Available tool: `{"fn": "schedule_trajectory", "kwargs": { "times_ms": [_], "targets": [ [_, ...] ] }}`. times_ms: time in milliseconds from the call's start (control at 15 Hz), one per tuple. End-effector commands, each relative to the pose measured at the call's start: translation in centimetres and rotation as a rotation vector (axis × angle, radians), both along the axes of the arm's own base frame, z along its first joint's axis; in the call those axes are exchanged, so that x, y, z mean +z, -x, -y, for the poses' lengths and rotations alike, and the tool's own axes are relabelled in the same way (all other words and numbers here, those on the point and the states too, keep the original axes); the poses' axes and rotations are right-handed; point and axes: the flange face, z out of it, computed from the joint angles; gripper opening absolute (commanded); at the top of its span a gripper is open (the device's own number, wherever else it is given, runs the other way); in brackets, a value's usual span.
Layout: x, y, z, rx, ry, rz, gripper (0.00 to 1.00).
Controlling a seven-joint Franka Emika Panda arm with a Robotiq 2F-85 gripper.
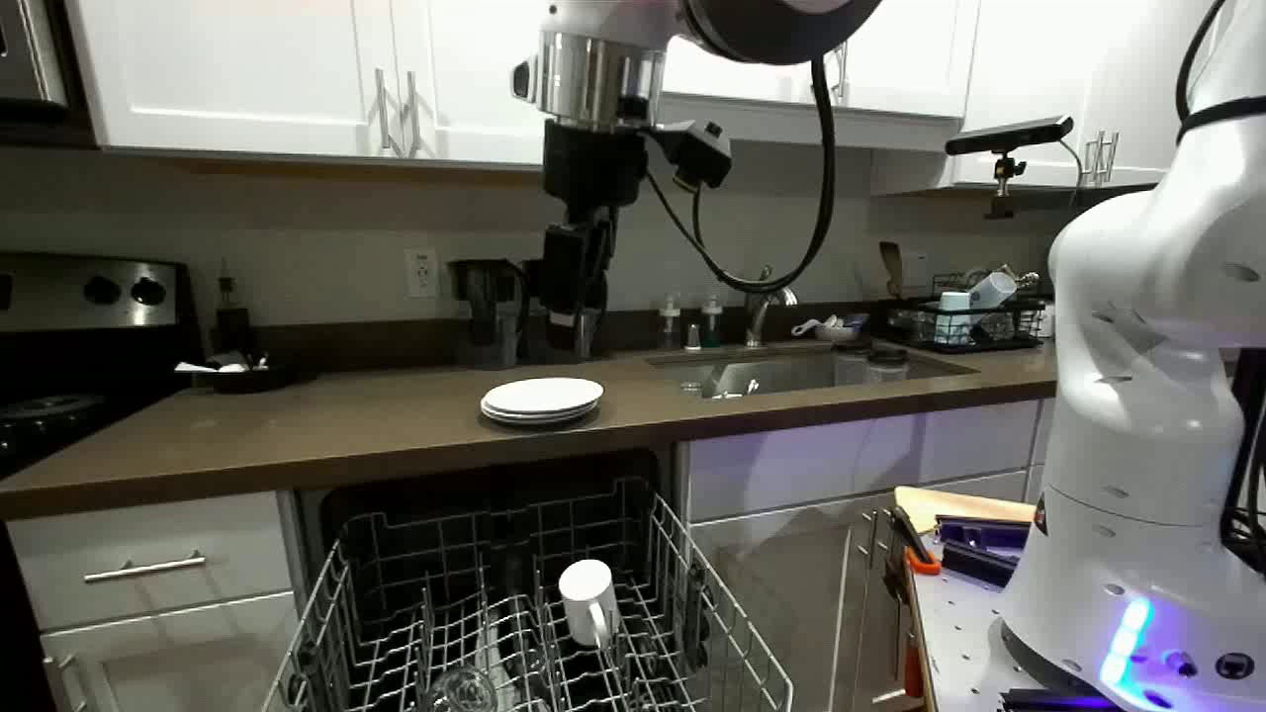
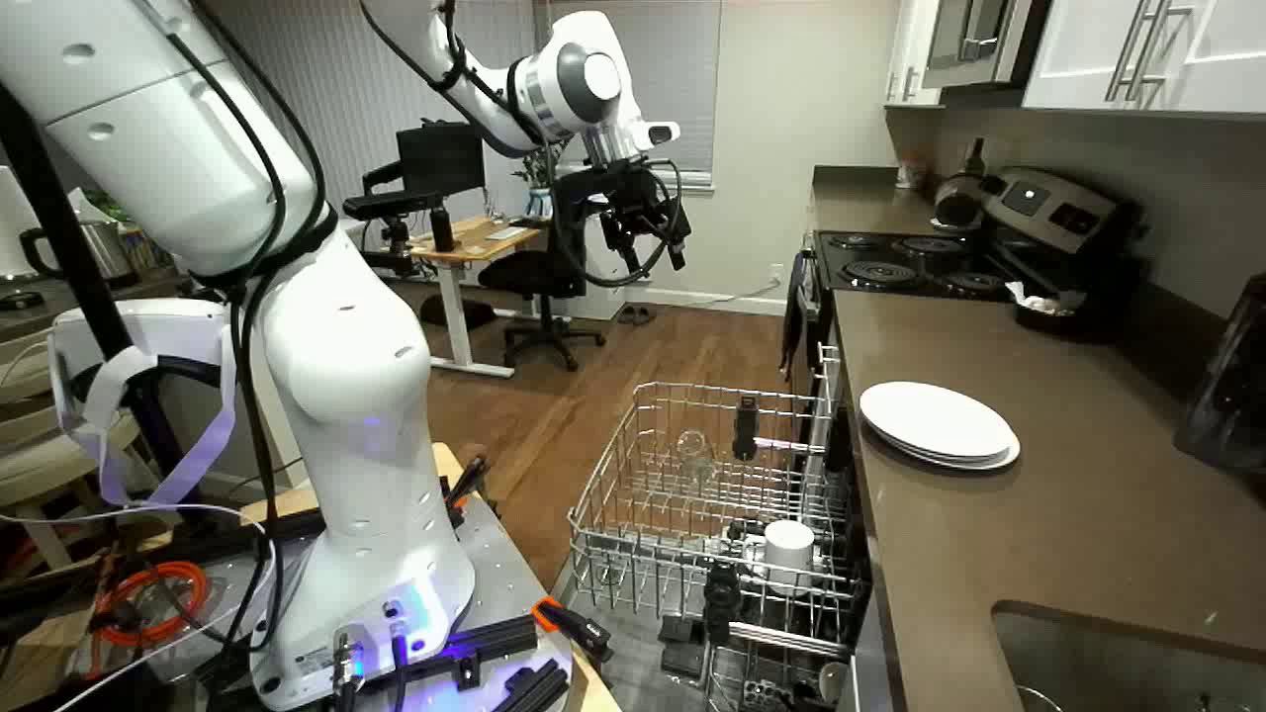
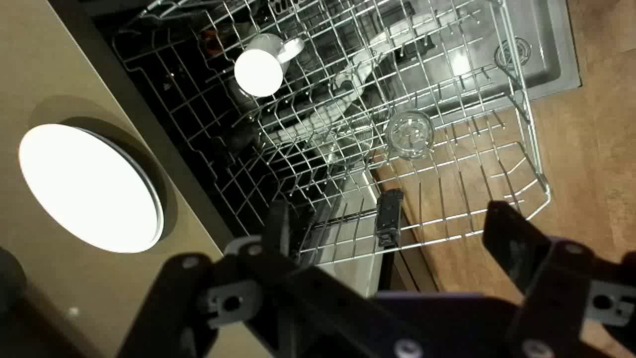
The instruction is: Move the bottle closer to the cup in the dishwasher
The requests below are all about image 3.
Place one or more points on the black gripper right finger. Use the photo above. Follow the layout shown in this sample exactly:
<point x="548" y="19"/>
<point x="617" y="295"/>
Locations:
<point x="570" y="299"/>

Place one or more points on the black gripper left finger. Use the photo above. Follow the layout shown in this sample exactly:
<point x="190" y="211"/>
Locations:
<point x="200" y="311"/>

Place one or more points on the clear glass cup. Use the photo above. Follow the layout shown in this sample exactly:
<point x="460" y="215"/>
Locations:
<point x="411" y="134"/>

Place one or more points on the white ceramic cup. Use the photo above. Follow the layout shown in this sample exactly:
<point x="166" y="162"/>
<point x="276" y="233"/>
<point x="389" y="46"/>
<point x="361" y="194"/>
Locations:
<point x="260" y="72"/>

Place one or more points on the grey dishwasher door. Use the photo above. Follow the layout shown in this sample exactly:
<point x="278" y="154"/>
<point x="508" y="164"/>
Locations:
<point x="544" y="40"/>

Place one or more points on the white dinner plate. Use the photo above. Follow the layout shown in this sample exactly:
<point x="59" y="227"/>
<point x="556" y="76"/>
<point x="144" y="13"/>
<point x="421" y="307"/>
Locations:
<point x="91" y="190"/>

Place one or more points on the black rack rail cap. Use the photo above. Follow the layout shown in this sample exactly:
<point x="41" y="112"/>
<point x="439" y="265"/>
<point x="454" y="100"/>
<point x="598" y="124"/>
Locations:
<point x="391" y="217"/>

